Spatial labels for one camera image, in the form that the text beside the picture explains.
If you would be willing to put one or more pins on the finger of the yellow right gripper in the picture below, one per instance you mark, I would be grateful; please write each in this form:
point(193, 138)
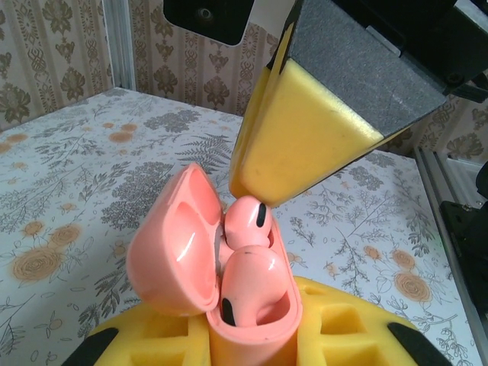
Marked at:
point(243, 152)
point(305, 133)

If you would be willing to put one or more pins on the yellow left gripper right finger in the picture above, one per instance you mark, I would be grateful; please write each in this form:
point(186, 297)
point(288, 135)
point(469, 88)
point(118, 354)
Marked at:
point(343, 305)

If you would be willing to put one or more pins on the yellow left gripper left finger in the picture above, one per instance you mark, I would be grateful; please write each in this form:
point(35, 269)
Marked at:
point(152, 324)

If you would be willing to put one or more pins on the pink earbud charging case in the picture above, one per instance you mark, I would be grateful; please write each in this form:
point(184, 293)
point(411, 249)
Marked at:
point(171, 248)

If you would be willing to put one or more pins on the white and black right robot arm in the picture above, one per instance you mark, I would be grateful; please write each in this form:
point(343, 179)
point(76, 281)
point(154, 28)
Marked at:
point(483, 177)

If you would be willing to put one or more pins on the long aluminium base rail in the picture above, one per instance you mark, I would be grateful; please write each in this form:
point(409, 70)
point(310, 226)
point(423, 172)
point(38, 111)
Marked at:
point(432, 183)

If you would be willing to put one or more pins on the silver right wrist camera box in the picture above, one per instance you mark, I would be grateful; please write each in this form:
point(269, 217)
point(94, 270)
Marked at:
point(206, 19)

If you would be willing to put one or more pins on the aluminium frame post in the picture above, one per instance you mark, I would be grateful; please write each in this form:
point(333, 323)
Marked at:
point(120, 38)

